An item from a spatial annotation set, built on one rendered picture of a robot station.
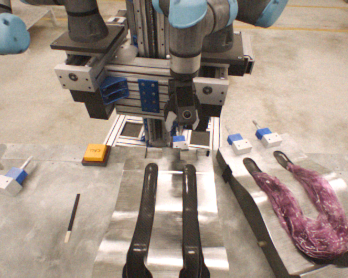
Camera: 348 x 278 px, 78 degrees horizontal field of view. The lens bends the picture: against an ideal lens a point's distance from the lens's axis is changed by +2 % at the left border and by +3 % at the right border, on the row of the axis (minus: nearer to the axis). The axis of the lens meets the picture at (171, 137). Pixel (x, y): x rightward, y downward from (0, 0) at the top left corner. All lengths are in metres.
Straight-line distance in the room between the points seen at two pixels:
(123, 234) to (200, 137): 1.20
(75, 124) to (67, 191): 1.48
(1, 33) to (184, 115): 0.39
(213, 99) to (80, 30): 0.55
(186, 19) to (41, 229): 0.64
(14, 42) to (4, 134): 1.91
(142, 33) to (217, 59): 0.34
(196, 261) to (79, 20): 0.85
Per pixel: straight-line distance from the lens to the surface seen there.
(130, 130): 1.69
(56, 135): 2.16
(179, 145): 0.72
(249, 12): 0.74
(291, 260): 0.61
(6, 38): 0.55
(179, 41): 0.50
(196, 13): 0.48
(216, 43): 0.83
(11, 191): 0.81
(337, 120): 2.57
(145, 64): 0.95
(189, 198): 0.59
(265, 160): 0.75
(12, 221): 0.79
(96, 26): 0.95
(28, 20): 3.94
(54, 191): 0.78
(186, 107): 0.53
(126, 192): 0.61
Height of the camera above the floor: 1.41
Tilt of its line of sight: 48 degrees down
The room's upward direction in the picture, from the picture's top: straight up
